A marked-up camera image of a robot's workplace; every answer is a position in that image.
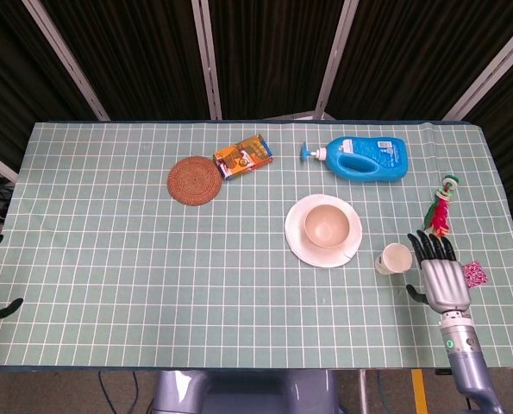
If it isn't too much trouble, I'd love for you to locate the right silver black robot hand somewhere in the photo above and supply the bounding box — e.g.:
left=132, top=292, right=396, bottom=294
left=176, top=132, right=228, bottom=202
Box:
left=405, top=229, right=473, bottom=314

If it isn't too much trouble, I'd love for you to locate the small cream flower-print cup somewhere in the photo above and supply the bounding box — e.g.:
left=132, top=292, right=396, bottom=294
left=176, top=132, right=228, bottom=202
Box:
left=375, top=242, right=413, bottom=276

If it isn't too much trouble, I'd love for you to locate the cream bowl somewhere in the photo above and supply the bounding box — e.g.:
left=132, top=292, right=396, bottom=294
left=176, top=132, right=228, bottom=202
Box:
left=303, top=204, right=351, bottom=249

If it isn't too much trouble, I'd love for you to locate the pink patterned pouch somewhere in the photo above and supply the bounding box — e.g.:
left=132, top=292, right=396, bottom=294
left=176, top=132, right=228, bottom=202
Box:
left=460, top=260, right=490, bottom=290

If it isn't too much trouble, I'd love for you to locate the red green tassel toy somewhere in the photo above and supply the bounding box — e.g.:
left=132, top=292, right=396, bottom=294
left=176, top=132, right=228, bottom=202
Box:
left=422, top=173, right=461, bottom=239

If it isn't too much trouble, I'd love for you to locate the dark pleated screen panel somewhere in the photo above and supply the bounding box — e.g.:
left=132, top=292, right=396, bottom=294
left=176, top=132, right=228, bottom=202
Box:
left=327, top=0, right=513, bottom=122
left=40, top=0, right=210, bottom=122
left=466, top=55, right=513, bottom=222
left=0, top=0, right=98, bottom=173
left=208, top=0, right=347, bottom=120

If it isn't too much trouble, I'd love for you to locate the blue pump detergent bottle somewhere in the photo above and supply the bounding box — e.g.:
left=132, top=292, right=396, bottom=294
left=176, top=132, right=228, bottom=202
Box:
left=299, top=135, right=410, bottom=182

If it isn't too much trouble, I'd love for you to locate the white cracked plate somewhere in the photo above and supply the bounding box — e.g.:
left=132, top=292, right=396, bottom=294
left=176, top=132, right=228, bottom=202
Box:
left=284, top=193, right=364, bottom=268

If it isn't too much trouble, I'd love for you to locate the green checked tablecloth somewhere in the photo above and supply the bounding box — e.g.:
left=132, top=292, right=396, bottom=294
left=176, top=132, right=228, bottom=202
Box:
left=0, top=120, right=513, bottom=370

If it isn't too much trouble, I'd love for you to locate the round woven rattan coaster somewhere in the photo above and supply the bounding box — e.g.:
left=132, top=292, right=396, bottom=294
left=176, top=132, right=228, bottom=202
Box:
left=166, top=157, right=224, bottom=207

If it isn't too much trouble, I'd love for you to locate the blue-grey robot torso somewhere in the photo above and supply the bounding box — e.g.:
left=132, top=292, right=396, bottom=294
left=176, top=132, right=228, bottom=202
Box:
left=151, top=369, right=340, bottom=414

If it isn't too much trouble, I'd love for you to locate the orange printed carton box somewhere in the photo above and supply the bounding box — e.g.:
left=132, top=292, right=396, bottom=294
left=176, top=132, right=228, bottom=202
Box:
left=212, top=134, right=275, bottom=180

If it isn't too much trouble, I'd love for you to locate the blue floor cable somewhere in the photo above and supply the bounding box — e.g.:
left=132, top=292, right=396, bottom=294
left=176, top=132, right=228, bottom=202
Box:
left=97, top=369, right=113, bottom=414

